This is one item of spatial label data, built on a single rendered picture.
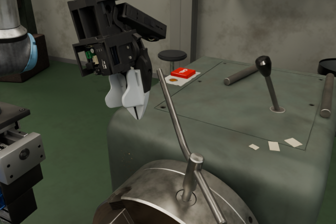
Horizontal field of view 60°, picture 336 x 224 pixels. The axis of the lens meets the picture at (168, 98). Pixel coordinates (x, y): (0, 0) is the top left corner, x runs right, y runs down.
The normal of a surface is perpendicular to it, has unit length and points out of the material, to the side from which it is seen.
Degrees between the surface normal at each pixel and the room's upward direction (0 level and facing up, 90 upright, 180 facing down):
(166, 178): 8
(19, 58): 96
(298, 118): 0
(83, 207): 0
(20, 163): 90
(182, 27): 90
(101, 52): 90
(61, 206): 0
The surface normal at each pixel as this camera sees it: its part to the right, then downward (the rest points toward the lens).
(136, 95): 0.84, 0.04
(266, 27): -0.44, 0.37
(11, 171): 0.90, 0.18
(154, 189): -0.12, -0.93
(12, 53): 0.53, 0.48
